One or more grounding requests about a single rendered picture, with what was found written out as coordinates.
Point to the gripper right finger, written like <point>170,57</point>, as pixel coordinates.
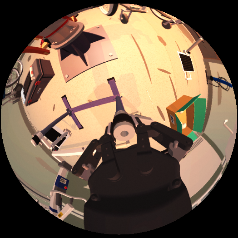
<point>173,137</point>

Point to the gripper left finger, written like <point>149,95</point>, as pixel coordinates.
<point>87,158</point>

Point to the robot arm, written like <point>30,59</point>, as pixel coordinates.
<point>65,34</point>

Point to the wheelchair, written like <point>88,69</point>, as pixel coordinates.
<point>17,91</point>
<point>124,17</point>

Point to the orange green open carton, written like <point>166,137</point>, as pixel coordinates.
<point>174,109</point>

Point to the blue control box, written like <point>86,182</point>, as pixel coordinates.
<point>61,181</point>

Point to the white hook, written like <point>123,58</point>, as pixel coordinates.
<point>226,126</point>

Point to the white box yellow label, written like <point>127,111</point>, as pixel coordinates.
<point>65,212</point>

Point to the blue tube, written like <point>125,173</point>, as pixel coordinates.
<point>219,80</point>

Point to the dark brown tool case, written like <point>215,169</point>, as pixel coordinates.
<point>42,74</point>

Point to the purple two-post stand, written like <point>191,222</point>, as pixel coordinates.
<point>93,105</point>

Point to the dark wall bracket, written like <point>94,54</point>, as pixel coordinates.
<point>211,77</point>

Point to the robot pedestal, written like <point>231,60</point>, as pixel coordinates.
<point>78,44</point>

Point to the red bar frame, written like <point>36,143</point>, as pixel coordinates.
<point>35,49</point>

